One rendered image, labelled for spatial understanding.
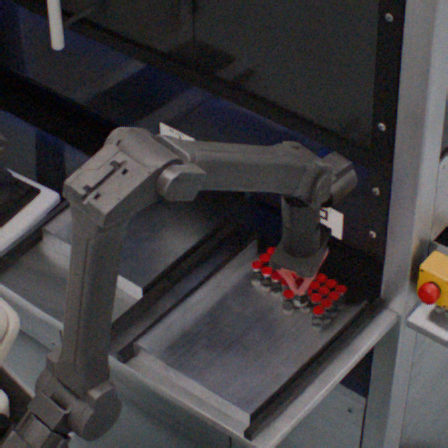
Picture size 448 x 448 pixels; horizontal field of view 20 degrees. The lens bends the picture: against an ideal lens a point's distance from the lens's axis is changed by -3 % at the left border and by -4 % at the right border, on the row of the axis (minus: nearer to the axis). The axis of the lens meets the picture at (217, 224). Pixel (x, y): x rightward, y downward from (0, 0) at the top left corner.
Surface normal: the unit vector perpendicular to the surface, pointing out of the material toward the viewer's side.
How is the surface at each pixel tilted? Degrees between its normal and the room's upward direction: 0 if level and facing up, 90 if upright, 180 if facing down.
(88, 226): 81
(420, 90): 90
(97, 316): 95
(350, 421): 90
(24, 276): 0
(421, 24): 90
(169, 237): 0
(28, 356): 0
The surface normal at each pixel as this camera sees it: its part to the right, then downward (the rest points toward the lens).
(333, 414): -0.63, 0.53
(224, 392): -0.01, -0.73
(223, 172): 0.73, 0.48
